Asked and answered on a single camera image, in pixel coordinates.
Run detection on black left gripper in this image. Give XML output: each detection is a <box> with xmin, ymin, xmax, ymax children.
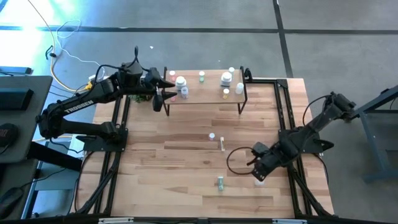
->
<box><xmin>142</xmin><ymin>67</ymin><xmax>178</xmax><ymax>113</ymax></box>

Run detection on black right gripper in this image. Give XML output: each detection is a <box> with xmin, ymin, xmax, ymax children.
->
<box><xmin>250</xmin><ymin>142</ymin><xmax>282</xmax><ymax>182</ymax></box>

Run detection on large white jar blue label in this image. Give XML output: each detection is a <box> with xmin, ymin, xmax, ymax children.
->
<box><xmin>175</xmin><ymin>75</ymin><xmax>187</xmax><ymax>91</ymax></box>

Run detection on wooden shelf black metal legs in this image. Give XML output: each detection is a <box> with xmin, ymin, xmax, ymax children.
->
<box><xmin>161</xmin><ymin>65</ymin><xmax>249</xmax><ymax>116</ymax></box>

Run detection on potted green succulent plant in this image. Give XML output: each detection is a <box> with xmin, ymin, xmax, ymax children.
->
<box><xmin>129</xmin><ymin>95</ymin><xmax>155</xmax><ymax>103</ymax></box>

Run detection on white label strip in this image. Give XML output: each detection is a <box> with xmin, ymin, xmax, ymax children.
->
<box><xmin>98</xmin><ymin>217</ymin><xmax>134</xmax><ymax>224</ymax></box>
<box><xmin>272</xmin><ymin>218</ymin><xmax>308</xmax><ymax>224</ymax></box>

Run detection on white box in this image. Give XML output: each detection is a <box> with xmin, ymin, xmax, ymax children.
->
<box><xmin>67</xmin><ymin>132</ymin><xmax>88</xmax><ymax>159</ymax></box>

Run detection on black desk beam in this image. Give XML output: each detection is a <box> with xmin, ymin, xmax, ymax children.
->
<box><xmin>27</xmin><ymin>141</ymin><xmax>83</xmax><ymax>172</ymax></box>

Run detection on black rectangular case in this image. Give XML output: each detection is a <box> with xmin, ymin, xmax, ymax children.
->
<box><xmin>0</xmin><ymin>88</ymin><xmax>34</xmax><ymax>111</ymax></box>

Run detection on black flat device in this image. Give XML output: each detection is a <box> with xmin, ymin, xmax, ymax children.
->
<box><xmin>0</xmin><ymin>65</ymin><xmax>33</xmax><ymax>75</ymax></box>

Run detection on black round pad red logo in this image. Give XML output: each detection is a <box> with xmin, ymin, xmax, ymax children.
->
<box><xmin>0</xmin><ymin>123</ymin><xmax>20</xmax><ymax>149</ymax></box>

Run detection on black computer mouse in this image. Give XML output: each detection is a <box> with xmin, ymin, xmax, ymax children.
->
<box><xmin>0</xmin><ymin>186</ymin><xmax>24</xmax><ymax>220</ymax></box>

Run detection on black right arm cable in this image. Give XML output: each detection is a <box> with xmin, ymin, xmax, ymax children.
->
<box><xmin>226</xmin><ymin>146</ymin><xmax>261</xmax><ymax>176</ymax></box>

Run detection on thin white cable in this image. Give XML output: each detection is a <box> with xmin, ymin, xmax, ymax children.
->
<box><xmin>55</xmin><ymin>20</ymin><xmax>105</xmax><ymax>78</ymax></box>

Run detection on black aluminium table frame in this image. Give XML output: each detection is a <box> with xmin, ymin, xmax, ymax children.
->
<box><xmin>70</xmin><ymin>74</ymin><xmax>335</xmax><ymax>224</ymax></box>

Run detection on blue-grey metal table frame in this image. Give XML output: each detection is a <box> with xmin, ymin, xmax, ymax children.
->
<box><xmin>341</xmin><ymin>84</ymin><xmax>398</xmax><ymax>183</ymax></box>

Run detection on long yellow cable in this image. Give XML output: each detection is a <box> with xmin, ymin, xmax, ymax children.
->
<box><xmin>26</xmin><ymin>0</ymin><xmax>94</xmax><ymax>93</ymax></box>

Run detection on short black cable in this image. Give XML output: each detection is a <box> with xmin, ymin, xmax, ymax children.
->
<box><xmin>45</xmin><ymin>45</ymin><xmax>58</xmax><ymax>60</ymax></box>

